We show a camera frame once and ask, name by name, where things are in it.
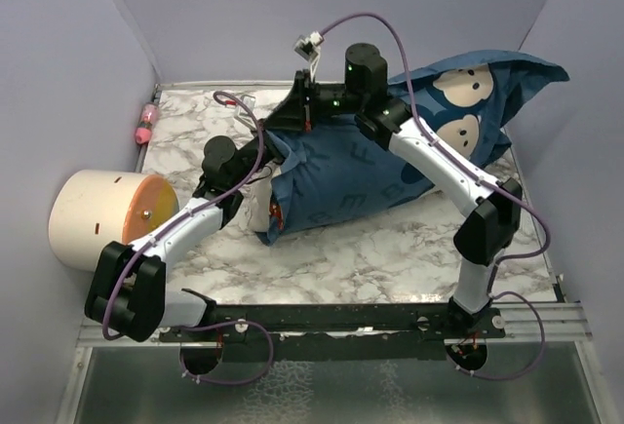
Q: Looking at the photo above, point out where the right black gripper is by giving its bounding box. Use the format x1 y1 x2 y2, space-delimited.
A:
260 69 364 134

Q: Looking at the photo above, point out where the blue lettered pillowcase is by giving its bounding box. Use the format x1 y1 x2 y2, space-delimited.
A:
254 48 570 248

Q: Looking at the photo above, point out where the white pillow with red logo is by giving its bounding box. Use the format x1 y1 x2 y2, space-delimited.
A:
246 181 274 234

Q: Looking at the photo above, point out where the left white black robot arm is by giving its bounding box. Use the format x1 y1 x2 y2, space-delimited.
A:
84 131 278 342

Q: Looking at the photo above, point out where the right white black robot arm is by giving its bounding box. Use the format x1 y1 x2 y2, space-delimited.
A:
262 43 523 337

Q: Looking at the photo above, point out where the pink small bottle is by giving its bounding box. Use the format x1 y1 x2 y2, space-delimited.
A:
135 103 159 145

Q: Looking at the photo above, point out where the cream cylinder with orange lid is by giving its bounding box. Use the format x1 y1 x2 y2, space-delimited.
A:
48 170 178 272

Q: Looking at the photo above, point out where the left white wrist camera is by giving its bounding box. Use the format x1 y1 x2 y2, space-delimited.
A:
234 95 257 131

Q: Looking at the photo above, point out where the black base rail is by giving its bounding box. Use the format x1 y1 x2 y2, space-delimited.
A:
159 302 505 363

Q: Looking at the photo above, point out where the aluminium frame rail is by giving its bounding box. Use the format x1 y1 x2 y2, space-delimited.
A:
496 276 593 342

